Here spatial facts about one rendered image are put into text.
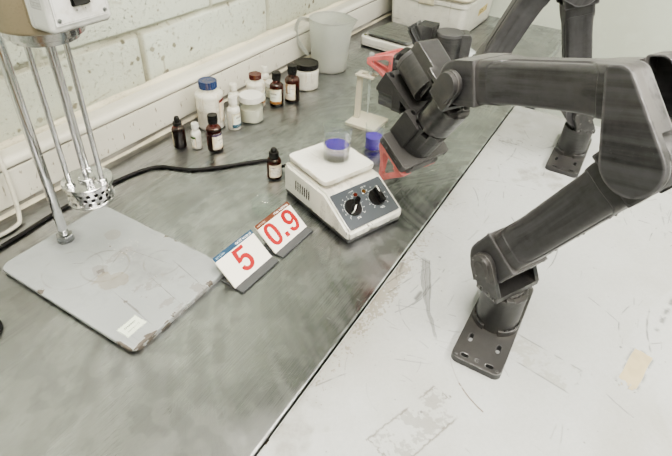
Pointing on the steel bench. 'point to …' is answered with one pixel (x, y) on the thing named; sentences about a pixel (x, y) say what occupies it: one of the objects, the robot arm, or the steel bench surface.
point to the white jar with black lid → (306, 70)
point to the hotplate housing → (295, 179)
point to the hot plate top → (310, 161)
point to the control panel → (363, 203)
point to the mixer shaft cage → (90, 190)
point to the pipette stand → (360, 103)
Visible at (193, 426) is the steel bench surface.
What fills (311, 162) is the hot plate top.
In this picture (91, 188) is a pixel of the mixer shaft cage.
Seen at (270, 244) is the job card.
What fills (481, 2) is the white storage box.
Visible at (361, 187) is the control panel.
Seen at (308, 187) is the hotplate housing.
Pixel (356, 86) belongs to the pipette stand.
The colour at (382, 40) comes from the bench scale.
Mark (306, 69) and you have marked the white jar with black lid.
